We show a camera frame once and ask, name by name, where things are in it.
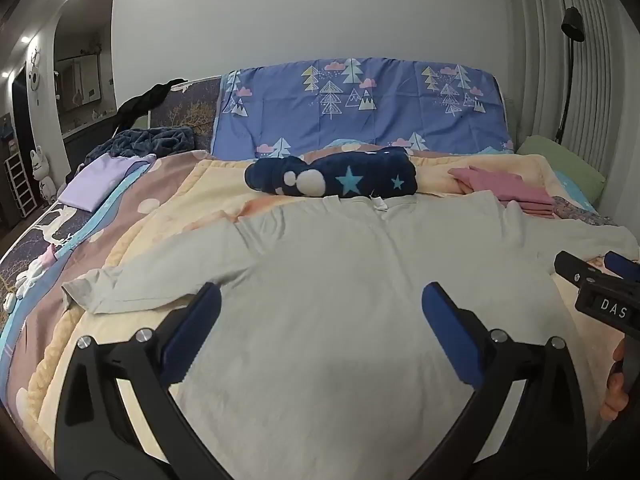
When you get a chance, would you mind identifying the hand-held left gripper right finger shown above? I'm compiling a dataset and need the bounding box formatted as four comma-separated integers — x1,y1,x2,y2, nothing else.
415,281,588,480

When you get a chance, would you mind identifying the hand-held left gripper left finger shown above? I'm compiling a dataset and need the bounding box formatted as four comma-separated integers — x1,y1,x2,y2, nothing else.
54,282,236,480

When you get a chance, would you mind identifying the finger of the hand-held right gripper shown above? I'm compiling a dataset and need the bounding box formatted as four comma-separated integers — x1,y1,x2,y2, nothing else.
554,251,603,290
602,251,640,287

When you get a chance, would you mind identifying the grey long-sleeve shirt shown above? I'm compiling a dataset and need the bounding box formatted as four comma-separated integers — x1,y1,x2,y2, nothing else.
61,191,640,480

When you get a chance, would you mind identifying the person's right forearm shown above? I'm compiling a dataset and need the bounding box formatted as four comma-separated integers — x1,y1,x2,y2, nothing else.
587,417,640,480

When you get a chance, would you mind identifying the person's right hand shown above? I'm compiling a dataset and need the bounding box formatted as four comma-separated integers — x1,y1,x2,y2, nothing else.
601,336,640,423

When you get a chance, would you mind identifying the floral patterned cloth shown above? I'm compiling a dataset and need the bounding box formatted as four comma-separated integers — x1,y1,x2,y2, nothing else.
552,195,621,228

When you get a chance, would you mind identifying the turquoise sheet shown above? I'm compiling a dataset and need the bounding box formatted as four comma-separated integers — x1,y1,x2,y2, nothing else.
555,170,599,211

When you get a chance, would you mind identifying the green pillow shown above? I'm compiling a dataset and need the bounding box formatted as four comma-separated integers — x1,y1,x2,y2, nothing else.
515,135,607,206

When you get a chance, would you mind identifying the pink folded garment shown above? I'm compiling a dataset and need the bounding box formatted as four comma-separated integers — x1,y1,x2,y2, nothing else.
448,166,557,218

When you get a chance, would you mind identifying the purple cloth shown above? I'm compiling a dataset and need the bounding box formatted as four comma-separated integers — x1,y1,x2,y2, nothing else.
59,152,156,213

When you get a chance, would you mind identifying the navy star-print blanket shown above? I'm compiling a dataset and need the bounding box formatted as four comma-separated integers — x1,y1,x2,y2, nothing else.
244,146,419,198

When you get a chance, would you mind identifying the deer-print bed sheet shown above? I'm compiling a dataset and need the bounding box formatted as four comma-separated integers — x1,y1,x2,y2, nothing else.
0,202,103,321

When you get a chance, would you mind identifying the grey pleated curtain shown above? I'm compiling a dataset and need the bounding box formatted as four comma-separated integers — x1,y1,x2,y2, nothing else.
510,0,640,196

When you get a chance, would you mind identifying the dark blue fleece blanket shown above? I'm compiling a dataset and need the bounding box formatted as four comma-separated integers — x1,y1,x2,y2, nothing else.
85,126,197,165

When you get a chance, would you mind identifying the white frog figurine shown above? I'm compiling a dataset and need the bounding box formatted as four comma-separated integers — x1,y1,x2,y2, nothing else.
30,146,57,206

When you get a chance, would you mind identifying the blue tree-print sheet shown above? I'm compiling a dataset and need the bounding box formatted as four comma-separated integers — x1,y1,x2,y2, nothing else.
210,56,516,157

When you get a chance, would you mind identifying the dark floral headboard cover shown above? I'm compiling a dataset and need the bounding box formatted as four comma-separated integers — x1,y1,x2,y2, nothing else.
145,76,223,153

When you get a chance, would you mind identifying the white rack shelf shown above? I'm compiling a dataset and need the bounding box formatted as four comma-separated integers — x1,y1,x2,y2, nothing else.
5,152,39,218

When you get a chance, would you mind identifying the black garment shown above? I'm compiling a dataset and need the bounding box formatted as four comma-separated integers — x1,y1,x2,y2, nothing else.
112,79,187,133

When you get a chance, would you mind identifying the black floor lamp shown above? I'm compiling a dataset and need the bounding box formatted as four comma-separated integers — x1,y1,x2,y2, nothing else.
552,6,586,146

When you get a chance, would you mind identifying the deer wall decoration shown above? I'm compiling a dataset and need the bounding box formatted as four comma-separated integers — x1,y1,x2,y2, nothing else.
28,49,45,107

